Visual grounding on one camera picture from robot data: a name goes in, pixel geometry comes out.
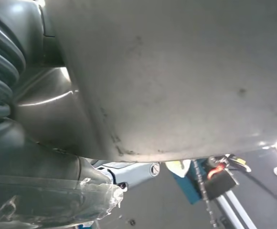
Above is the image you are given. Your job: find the black block with red strap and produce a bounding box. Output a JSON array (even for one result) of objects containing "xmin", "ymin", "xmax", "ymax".
[{"xmin": 204, "ymin": 156, "xmax": 238, "ymax": 200}]

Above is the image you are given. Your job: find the blue metal bracket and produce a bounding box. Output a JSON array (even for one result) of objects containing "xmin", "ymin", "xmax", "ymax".
[{"xmin": 172, "ymin": 158, "xmax": 210, "ymax": 206}]

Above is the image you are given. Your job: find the white tube frame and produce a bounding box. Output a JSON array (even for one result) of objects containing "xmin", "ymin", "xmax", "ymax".
[{"xmin": 216, "ymin": 189, "xmax": 259, "ymax": 229}]

